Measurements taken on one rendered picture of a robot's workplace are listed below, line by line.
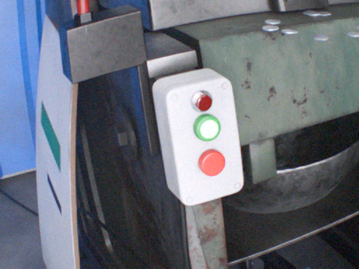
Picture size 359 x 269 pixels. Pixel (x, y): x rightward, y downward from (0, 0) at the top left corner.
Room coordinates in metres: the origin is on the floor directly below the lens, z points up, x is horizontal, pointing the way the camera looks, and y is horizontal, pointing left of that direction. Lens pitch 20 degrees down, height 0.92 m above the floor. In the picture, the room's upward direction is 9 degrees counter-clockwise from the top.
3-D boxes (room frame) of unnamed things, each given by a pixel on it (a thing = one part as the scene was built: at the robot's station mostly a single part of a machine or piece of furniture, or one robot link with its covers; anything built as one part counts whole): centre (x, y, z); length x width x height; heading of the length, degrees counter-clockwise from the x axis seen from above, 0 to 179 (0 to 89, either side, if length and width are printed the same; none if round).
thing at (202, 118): (0.92, -0.03, 0.58); 0.03 x 0.01 x 0.03; 107
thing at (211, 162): (0.92, -0.03, 0.54); 0.03 x 0.01 x 0.03; 107
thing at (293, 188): (1.33, -0.16, 0.36); 0.34 x 0.34 x 0.10
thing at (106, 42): (1.02, 0.08, 0.62); 0.10 x 0.06 x 0.20; 107
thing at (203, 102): (0.92, -0.03, 0.61); 0.02 x 0.01 x 0.02; 107
